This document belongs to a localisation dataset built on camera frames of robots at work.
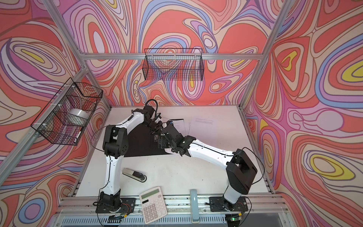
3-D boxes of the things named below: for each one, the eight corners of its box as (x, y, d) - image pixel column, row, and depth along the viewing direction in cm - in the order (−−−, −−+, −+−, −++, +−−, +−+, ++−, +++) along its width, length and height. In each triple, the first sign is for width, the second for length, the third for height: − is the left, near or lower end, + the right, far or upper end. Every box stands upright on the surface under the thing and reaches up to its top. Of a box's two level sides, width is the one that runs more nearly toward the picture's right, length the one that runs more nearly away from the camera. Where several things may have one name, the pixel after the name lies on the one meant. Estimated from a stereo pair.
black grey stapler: (123, 175, 86) (120, 172, 82) (127, 169, 88) (124, 166, 84) (144, 183, 83) (142, 180, 79) (147, 177, 85) (145, 174, 81)
